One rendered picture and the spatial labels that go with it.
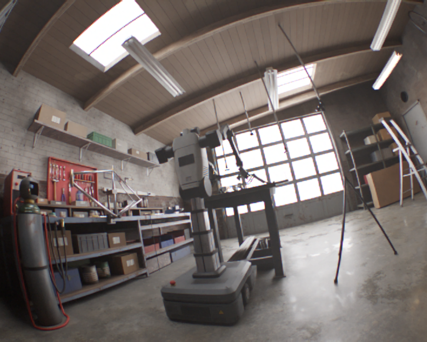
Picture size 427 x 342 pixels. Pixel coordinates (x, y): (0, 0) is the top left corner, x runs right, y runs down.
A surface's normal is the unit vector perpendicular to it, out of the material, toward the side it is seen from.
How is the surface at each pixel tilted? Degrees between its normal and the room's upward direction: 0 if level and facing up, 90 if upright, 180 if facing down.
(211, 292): 45
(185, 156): 90
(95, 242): 90
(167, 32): 174
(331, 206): 90
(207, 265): 90
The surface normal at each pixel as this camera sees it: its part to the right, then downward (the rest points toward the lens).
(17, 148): 0.93, -0.22
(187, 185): -0.35, -0.15
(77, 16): 0.26, 0.93
